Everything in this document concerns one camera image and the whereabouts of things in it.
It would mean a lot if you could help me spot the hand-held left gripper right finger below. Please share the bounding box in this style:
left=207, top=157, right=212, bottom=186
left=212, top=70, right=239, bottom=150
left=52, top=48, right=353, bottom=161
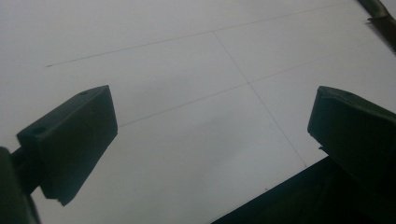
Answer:
left=307, top=85, right=396, bottom=206

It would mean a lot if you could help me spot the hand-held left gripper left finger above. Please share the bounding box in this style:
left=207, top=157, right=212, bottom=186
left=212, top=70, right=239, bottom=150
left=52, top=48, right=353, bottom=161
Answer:
left=17, top=85, right=119, bottom=207

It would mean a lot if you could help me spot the black long-handled utensil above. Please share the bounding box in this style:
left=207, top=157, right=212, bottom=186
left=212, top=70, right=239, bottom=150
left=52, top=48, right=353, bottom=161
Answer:
left=357, top=0, right=396, bottom=54

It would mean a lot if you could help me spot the white table sheet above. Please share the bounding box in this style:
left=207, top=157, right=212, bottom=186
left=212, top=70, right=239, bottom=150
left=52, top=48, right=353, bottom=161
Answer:
left=0, top=0, right=396, bottom=224

